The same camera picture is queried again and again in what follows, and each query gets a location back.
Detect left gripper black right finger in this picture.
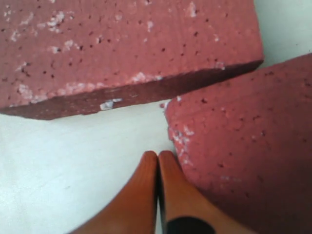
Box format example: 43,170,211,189
158,151,255,234

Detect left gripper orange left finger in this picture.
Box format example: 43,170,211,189
71,151,158,234

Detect red brick with metal studs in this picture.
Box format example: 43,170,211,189
0,0,264,120

